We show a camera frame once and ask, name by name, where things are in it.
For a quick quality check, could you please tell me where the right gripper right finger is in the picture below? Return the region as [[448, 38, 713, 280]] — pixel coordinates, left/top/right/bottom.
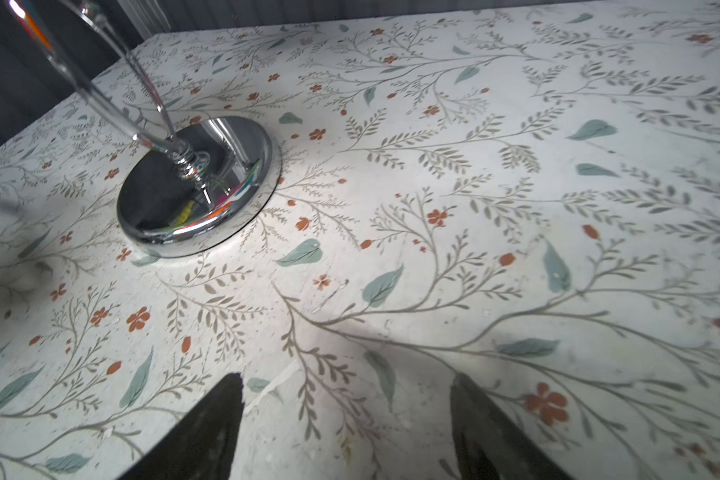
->
[[450, 373, 571, 480]]

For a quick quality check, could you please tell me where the chrome wine glass rack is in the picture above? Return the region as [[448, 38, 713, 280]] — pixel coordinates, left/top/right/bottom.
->
[[5, 0, 283, 259]]

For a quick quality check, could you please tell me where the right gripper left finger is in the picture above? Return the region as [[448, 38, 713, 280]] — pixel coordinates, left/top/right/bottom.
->
[[121, 373, 245, 480]]

